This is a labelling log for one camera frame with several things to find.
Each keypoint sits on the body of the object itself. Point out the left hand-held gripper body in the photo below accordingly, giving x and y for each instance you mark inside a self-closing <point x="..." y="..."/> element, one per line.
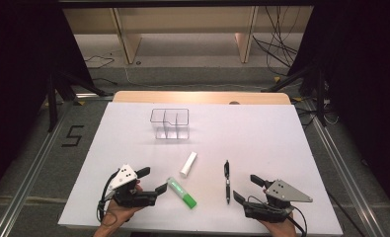
<point x="125" y="176"/>

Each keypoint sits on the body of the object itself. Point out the black pen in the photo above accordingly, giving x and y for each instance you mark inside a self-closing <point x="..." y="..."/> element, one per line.
<point x="227" y="184"/>

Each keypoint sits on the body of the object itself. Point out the white cylindrical tube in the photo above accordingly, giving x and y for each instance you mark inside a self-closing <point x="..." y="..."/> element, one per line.
<point x="188" y="164"/>

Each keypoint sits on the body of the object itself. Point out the green highlighter marker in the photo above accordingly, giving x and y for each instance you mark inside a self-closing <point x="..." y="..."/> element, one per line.
<point x="182" y="194"/>

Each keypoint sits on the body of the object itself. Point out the black curtain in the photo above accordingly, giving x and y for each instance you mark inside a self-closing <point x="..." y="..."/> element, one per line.
<point x="15" y="82"/>
<point x="367" y="82"/>

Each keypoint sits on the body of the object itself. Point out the aluminium floor rail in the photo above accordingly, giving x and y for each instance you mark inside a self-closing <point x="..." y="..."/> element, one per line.
<point x="24" y="184"/>
<point x="347" y="177"/>

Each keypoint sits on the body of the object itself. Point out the black overhead frame bar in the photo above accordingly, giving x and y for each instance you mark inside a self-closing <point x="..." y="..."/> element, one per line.
<point x="182" y="3"/>

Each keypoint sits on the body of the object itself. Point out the person's left hand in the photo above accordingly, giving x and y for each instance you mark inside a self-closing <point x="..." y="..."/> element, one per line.
<point x="116" y="214"/>

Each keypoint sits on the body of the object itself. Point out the light wooden shelf unit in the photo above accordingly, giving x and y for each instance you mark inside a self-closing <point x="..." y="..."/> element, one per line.
<point x="126" y="39"/>

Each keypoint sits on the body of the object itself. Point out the yellow floor tape marker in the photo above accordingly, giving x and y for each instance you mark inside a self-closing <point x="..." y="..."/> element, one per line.
<point x="80" y="102"/>
<point x="276" y="79"/>
<point x="297" y="98"/>

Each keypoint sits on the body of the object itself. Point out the black tripod stand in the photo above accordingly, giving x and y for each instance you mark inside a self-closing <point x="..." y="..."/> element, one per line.
<point x="52" y="105"/>
<point x="320" y="98"/>

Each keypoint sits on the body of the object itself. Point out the white table cover sheet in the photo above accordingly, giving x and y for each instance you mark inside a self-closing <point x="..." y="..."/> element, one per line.
<point x="248" y="148"/>

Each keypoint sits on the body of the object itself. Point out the person's right hand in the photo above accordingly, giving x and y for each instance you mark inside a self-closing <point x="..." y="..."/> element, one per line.
<point x="283" y="229"/>

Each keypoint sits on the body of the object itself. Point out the clear plastic desk organizer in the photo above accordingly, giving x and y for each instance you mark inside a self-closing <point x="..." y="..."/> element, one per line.
<point x="169" y="126"/>

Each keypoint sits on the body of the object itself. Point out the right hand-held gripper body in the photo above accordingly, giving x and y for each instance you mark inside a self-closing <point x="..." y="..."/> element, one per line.
<point x="283" y="192"/>

